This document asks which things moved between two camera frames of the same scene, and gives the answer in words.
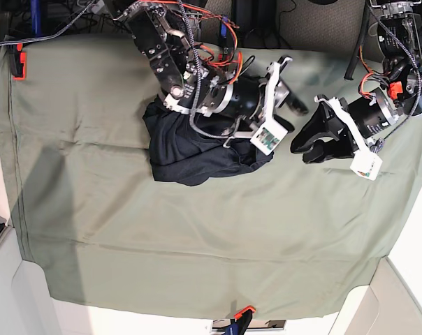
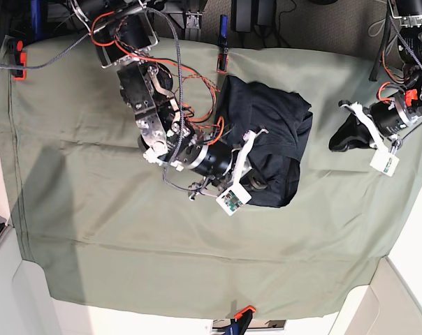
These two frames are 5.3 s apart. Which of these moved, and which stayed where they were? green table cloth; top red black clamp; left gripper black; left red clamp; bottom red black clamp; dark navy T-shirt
Moved: dark navy T-shirt; left gripper black
Stayed: top red black clamp; bottom red black clamp; green table cloth; left red clamp
